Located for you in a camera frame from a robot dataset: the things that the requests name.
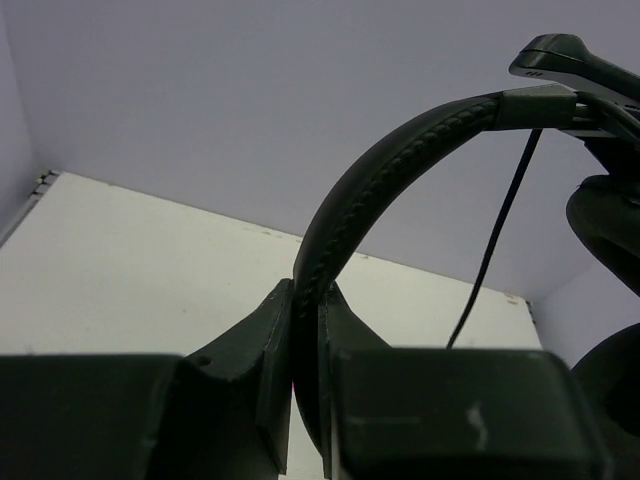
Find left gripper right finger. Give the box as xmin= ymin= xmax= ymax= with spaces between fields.
xmin=318 ymin=282 xmax=390 ymax=478

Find black headphone cable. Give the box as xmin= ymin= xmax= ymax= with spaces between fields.
xmin=445 ymin=89 xmax=640 ymax=350

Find black headphones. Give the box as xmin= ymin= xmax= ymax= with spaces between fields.
xmin=292 ymin=34 xmax=639 ymax=479

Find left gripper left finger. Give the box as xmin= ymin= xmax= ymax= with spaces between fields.
xmin=177 ymin=279 xmax=292 ymax=475

